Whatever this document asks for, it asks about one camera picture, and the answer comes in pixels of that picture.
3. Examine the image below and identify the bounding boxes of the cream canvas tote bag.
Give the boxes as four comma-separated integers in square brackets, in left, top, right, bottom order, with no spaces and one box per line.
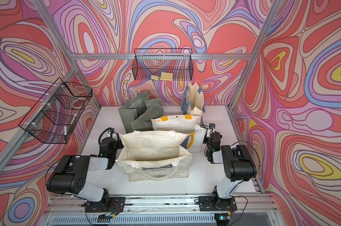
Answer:
[116,131,193,182]

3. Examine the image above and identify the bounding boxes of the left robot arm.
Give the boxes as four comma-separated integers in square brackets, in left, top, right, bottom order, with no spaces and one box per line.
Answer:
[45,128,123,212]

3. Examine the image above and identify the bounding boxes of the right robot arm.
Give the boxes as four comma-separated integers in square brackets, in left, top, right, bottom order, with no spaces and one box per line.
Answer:
[202,123,257,211]

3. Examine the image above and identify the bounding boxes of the olive green fabric bag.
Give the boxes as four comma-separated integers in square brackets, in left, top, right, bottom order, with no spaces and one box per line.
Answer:
[118,90,164,133]

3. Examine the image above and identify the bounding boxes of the yellow sticky notes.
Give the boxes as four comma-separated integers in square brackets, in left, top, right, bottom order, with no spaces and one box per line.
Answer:
[151,72,173,81]

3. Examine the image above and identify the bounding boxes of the white bag yellow handles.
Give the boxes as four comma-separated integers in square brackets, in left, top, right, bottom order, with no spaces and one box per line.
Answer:
[151,114,206,153]

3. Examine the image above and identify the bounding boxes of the beige bag blue handles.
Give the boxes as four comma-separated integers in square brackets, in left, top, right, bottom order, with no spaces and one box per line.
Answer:
[181,82,205,116]

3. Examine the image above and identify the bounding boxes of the black wire basket back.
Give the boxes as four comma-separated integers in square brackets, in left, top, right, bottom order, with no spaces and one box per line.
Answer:
[132,48,194,82]

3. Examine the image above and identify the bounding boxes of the black wire basket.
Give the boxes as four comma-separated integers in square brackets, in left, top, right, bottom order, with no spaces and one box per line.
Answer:
[132,48,194,82]
[18,78,93,144]

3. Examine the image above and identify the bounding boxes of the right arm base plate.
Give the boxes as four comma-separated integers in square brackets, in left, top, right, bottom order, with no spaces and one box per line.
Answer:
[198,196,237,213]

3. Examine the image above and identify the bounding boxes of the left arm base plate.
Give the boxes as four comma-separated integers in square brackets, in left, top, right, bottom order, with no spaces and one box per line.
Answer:
[84,197,125,213]

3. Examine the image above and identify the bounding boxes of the black wire basket left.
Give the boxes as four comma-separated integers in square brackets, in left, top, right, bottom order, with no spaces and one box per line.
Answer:
[18,78,93,144]

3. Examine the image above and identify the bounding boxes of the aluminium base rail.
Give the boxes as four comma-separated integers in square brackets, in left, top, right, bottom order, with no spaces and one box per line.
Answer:
[40,193,285,226]

